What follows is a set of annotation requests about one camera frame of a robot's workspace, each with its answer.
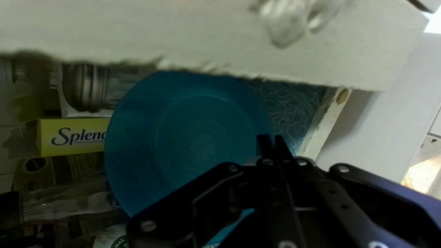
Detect glass jar metal lid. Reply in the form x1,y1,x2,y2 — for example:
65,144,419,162
58,61,118,115

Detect pale green cabinet door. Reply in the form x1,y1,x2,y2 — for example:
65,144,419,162
315,31,441,185

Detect pale green wall cabinet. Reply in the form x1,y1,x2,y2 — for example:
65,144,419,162
0,0,431,161

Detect clear plastic bag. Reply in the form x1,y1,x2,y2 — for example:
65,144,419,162
18,180,121,224

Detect olive printed carton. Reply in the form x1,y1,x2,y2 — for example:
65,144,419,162
12,151,110,192

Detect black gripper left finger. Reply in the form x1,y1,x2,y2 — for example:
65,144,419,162
125,133,277,248

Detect blue patterned box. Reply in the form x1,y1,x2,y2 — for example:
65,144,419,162
245,77,328,155

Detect green white logo package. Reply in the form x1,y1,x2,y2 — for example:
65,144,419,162
92,223,135,248

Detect yellow Splenda box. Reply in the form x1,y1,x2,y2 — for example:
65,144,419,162
36,116,113,158

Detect blue plastic plate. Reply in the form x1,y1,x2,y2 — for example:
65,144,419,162
103,68,273,248

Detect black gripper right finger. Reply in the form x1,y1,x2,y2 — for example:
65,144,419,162
263,133,441,248

